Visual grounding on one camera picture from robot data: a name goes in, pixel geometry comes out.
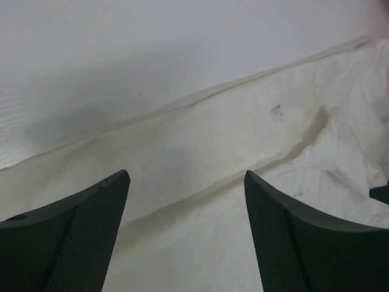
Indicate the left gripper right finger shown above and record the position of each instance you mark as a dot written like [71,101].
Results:
[299,248]

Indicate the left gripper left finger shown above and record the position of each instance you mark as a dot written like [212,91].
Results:
[66,245]

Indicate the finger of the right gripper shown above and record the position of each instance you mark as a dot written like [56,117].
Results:
[380,193]

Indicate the white t shirt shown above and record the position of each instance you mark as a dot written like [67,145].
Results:
[317,131]

